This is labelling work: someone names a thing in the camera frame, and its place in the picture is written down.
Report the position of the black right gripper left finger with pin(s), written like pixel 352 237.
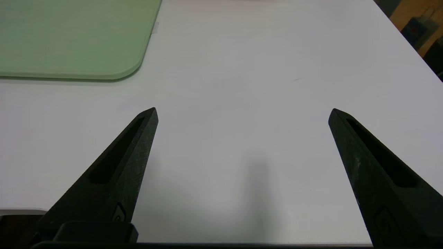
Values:
pixel 104 193

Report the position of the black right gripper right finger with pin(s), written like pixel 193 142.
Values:
pixel 398 214

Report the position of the light green plastic tray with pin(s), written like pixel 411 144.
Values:
pixel 69 38

